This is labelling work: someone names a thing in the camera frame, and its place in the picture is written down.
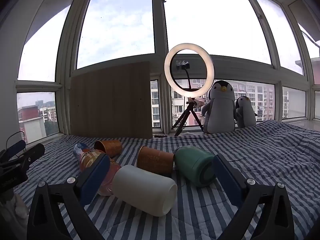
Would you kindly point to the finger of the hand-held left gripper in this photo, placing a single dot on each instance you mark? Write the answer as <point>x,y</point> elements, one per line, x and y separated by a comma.
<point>31,156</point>
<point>13,150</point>

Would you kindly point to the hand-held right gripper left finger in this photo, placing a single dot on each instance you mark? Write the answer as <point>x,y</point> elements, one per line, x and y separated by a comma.
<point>93,180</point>

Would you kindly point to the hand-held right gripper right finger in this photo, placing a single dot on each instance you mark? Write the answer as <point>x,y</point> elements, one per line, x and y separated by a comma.
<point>228,181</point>

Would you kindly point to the white cup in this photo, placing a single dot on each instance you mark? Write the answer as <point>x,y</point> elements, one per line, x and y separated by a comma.
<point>142,190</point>

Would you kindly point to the small brown cup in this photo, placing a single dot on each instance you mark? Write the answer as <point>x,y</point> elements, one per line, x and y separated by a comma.
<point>111,147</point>

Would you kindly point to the green cup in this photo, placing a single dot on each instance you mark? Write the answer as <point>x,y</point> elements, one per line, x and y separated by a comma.
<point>192,165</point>

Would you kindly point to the large brown cup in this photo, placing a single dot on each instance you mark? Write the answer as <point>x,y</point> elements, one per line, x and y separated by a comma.
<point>155,160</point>

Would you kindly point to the plastic bottle with orange label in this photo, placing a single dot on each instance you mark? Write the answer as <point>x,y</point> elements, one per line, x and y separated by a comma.
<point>87,158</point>

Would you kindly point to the white cloth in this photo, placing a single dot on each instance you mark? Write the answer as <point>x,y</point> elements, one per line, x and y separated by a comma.
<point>16,206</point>

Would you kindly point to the blue striped blanket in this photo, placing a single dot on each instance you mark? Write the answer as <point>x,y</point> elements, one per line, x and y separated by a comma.
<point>262,150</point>

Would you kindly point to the small penguin plush toy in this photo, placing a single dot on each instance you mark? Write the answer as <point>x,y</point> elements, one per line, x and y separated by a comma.
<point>246,115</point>

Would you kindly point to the large penguin plush toy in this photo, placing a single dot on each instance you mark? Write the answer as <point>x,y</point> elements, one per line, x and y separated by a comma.
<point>220,110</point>

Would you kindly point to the wooden board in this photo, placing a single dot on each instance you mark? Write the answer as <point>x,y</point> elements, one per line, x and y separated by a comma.
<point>110,102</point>

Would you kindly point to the small dark flat object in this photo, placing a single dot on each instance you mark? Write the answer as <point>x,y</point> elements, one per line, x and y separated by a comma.
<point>160,136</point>

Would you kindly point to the black tripod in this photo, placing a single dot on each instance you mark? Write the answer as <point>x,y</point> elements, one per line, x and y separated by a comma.
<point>189,108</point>

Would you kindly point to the black phone holder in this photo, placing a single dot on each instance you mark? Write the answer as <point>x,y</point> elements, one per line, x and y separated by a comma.
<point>184,65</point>

